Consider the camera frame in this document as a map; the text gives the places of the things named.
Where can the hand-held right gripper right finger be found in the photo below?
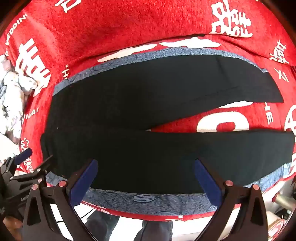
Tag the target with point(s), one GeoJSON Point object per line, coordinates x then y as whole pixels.
{"type": "Point", "coordinates": [208, 183]}

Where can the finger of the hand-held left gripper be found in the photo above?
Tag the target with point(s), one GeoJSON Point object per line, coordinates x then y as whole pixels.
{"type": "Point", "coordinates": [25, 154]}
{"type": "Point", "coordinates": [42, 167]}

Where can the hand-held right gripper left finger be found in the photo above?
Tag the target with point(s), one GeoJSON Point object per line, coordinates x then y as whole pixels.
{"type": "Point", "coordinates": [84, 183]}

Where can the black pants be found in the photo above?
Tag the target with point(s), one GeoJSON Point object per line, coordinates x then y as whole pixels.
{"type": "Point", "coordinates": [138, 104]}

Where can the person's leg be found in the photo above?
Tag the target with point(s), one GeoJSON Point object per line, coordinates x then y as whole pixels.
{"type": "Point", "coordinates": [152, 230]}
{"type": "Point", "coordinates": [101, 224]}

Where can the white floral cloth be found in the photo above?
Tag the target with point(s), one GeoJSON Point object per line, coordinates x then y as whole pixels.
{"type": "Point", "coordinates": [11, 99]}

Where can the blue patterned cloth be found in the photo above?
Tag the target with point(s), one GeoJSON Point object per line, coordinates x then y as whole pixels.
{"type": "Point", "coordinates": [143, 199]}

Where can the metal tube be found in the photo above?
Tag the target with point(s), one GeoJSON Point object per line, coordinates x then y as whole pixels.
{"type": "Point", "coordinates": [283, 199]}

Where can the cardboard box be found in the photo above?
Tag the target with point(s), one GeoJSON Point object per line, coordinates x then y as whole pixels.
{"type": "Point", "coordinates": [276, 229]}

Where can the red printed blanket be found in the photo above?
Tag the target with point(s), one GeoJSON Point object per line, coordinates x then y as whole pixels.
{"type": "Point", "coordinates": [115, 30]}

